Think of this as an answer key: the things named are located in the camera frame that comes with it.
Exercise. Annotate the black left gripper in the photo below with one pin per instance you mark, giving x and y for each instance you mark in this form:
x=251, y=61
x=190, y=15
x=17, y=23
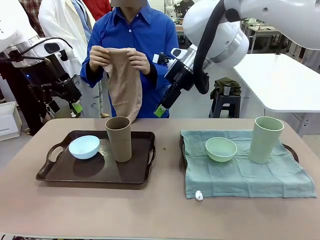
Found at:
x=47, y=80

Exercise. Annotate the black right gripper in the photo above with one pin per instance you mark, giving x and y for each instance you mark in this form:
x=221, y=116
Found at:
x=181, y=75

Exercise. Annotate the beige cloth mat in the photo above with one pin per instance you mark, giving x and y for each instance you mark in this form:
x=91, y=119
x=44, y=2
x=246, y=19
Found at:
x=125, y=87

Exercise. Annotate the teal cloth mat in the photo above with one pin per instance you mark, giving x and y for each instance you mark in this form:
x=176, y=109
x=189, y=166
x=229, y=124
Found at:
x=237, y=175

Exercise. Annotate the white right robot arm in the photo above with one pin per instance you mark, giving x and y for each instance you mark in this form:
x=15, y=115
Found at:
x=232, y=40

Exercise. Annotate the person's left forearm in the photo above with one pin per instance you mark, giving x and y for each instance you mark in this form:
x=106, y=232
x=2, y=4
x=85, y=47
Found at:
x=156, y=75

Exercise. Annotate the person's right forearm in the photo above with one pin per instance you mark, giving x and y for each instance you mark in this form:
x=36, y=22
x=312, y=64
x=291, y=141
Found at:
x=86, y=72

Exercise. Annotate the person's left hand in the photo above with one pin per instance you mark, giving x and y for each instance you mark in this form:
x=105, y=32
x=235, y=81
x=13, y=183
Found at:
x=140, y=62

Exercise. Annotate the person's right hand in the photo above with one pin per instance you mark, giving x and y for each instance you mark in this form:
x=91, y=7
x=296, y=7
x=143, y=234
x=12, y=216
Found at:
x=98, y=57

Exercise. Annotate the bystander in plaid and black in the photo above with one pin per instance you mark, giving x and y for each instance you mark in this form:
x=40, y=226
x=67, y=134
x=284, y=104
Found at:
x=30, y=117

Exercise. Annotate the dark green crumpled cloth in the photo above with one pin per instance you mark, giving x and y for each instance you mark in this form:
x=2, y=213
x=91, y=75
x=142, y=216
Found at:
x=220, y=85

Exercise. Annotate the light blue bowl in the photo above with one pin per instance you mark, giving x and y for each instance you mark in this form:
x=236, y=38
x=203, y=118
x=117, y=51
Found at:
x=83, y=148

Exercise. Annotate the grey plastic stool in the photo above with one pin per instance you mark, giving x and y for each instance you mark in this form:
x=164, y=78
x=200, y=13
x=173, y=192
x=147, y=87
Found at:
x=225, y=101

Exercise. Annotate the small grey metal cylinder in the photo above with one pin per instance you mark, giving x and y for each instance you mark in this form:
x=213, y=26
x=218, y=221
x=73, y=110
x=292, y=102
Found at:
x=227, y=90

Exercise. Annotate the white storage box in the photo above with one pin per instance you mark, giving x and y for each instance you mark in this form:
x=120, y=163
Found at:
x=7, y=125

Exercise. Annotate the person in blue shirt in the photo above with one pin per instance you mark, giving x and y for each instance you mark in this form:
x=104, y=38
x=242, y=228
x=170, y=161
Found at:
x=150, y=35

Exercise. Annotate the brown tall cup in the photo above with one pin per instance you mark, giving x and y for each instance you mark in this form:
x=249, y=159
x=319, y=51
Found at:
x=120, y=145

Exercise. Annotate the bystander in white coat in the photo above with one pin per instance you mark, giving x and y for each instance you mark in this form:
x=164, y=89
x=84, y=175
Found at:
x=60, y=22

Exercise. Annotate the light green bowl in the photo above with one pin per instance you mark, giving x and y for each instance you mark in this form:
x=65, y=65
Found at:
x=220, y=156

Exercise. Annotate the bystander in red jacket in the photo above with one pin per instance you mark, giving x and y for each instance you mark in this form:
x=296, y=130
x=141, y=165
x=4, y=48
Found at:
x=100, y=8

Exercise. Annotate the light green tall cup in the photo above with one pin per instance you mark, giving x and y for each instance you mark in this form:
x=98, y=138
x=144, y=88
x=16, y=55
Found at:
x=265, y=142

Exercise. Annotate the white side table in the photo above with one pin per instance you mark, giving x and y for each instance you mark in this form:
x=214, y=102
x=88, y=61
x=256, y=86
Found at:
x=275, y=82

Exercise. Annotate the background workbench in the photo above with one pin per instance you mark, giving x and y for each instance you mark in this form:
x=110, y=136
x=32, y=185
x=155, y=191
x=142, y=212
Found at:
x=262, y=30

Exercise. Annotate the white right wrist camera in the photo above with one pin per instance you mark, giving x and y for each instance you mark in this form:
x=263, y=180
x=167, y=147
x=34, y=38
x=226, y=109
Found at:
x=178, y=52

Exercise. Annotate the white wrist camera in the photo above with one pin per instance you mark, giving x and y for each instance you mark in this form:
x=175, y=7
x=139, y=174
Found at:
x=53, y=47
x=178, y=52

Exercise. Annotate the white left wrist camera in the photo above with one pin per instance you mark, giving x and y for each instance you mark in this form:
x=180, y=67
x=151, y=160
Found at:
x=53, y=47

